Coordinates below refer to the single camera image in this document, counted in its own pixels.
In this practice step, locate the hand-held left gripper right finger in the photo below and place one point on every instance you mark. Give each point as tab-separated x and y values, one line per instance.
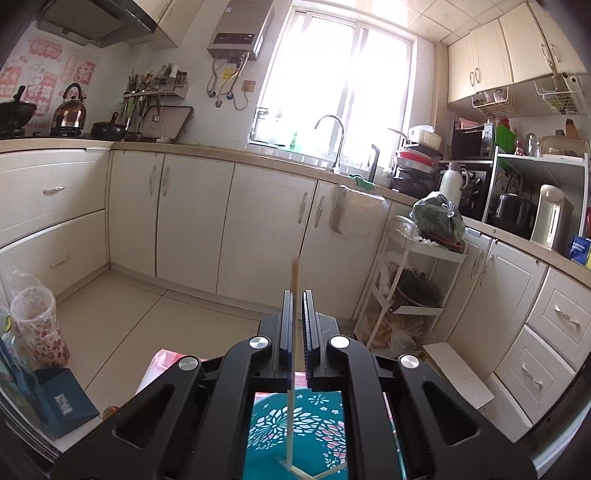
311	332

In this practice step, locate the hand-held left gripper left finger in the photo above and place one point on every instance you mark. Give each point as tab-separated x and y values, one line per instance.
287	332

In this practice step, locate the single bamboo chopstick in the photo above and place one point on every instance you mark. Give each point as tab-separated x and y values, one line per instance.
293	286

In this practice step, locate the blue perforated plastic basket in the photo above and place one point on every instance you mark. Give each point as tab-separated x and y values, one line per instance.
318	429

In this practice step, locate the plastic bag in cart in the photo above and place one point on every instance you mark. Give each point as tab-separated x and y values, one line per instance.
392	332

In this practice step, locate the white base cabinets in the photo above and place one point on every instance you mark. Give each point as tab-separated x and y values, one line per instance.
258	230

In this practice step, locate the dark pot in cart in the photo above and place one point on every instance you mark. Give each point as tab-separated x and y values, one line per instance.
415	288

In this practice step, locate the white door hanging bin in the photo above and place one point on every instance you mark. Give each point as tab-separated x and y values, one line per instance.
360	212

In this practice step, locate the white rolling cart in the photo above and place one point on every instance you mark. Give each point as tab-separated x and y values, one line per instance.
415	244

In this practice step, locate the white step stool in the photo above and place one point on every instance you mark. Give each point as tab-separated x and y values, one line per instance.
457	374

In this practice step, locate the green cloth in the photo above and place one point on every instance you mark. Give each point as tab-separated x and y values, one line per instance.
362	181

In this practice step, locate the bag of green vegetables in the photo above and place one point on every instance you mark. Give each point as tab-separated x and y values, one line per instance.
438	219

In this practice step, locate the black angular tap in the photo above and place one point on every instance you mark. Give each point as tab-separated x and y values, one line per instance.
372	166

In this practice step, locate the chrome gooseneck faucet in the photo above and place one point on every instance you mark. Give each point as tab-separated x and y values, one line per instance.
340	157

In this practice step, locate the stack of pots and pans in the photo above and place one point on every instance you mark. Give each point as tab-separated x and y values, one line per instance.
415	175

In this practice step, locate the green bottle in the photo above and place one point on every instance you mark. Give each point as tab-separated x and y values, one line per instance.
293	141

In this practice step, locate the beige kitchen countertop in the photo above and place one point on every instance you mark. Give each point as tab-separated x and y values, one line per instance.
207	150

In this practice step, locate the white thermos jug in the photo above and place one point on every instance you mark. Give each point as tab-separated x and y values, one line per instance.
452	184

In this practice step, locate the white enamel pot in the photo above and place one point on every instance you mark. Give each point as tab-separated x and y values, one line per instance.
425	136

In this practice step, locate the black rice cooker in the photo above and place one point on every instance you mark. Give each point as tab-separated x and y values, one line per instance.
510	214

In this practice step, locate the dark blue cardboard box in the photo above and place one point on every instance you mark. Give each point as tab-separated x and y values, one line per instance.
60	401

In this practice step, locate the white framed window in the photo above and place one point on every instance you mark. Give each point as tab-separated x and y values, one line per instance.
332	92

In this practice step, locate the black toaster oven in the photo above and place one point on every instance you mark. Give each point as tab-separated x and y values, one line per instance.
468	143

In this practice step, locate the white drawer cabinet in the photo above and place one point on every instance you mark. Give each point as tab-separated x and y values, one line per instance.
558	318

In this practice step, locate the floral trash bin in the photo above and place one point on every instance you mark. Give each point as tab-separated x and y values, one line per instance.
39	337

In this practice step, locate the white electric water boiler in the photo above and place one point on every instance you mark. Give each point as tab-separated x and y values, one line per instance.
551	217

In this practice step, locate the black pan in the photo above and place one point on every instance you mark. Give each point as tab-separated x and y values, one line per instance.
108	129

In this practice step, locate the green plastic board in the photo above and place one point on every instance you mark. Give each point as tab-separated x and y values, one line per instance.
504	138

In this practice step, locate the blue carton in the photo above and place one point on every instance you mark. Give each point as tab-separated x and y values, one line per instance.
579	251

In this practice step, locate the white countertop shelf rack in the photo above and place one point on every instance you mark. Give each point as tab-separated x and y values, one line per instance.
535	159

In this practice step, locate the steel whistling kettle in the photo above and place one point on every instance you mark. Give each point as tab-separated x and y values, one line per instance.
69	115

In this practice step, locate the black wok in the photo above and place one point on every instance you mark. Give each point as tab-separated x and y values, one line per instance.
16	115

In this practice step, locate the black range hood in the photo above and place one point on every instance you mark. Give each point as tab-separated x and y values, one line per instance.
92	18

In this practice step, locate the wall power outlet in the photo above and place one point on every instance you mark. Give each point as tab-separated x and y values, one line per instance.
249	86

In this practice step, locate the wall rack with kitchen utensils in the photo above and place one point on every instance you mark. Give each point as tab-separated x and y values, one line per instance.
161	93

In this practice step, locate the grey wall water heater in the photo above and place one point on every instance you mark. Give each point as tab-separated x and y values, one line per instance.
235	27

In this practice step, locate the cream wall cabinets above shelf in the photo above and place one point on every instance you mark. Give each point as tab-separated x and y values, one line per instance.
489	60

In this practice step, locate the cream wall cabinets beside hood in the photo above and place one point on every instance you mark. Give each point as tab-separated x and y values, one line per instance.
168	18

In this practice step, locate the red wall stickers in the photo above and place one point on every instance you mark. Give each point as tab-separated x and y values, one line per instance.
41	50

